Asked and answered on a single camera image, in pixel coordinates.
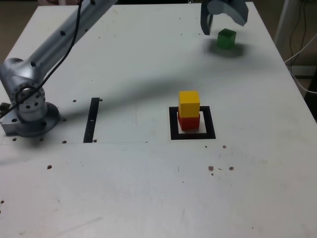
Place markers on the black tape strip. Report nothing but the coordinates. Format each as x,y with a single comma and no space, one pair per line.
91,121

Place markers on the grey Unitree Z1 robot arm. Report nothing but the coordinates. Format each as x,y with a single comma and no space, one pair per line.
57,39

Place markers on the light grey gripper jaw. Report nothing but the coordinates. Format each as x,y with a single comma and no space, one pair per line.
232,10

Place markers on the green cube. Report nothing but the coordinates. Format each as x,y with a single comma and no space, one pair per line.
226,39

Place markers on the yellow cube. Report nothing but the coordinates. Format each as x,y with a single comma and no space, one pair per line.
189,104

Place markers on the black tape square outline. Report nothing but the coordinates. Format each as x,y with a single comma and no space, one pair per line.
193,136

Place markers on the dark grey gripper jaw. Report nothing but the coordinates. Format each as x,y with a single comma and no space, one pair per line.
205,23

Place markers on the white post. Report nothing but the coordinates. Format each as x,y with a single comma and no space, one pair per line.
282,22

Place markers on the red cube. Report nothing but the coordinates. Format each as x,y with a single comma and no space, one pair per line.
188,124

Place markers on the grey box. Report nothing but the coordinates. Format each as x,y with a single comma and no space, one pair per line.
304,70

